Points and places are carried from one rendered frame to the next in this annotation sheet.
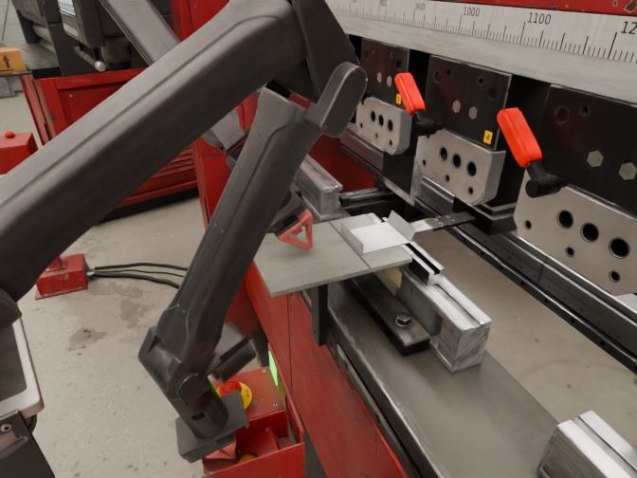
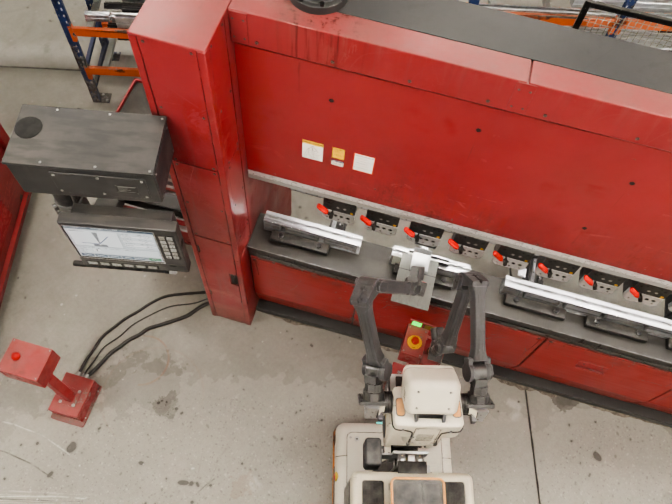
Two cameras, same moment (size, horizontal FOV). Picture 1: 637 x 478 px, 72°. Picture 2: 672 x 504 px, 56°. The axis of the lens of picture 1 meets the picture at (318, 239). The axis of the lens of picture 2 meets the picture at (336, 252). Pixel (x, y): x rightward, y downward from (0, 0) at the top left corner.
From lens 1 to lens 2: 267 cm
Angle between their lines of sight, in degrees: 48
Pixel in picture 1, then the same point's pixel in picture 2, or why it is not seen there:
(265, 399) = (422, 333)
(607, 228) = (517, 263)
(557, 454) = (505, 289)
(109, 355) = (198, 395)
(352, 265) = (430, 280)
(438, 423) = not seen: hidden behind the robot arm
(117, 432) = (269, 411)
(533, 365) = not seen: hidden behind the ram
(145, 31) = (399, 289)
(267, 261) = (410, 301)
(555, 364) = not seen: hidden behind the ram
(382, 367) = (450, 298)
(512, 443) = (490, 290)
